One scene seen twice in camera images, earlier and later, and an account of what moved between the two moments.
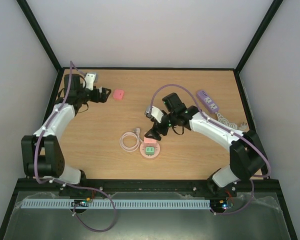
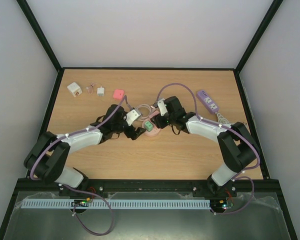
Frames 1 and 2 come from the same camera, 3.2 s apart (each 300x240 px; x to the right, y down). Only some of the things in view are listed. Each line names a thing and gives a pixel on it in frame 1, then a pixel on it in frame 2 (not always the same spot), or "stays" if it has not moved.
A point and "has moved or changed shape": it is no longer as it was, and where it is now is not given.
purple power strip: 208,101 stays
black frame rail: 187,186 stays
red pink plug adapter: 118,94 stays
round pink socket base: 156,151 has moved or changed shape
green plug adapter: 149,150 → 148,126
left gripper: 104,97 → 134,136
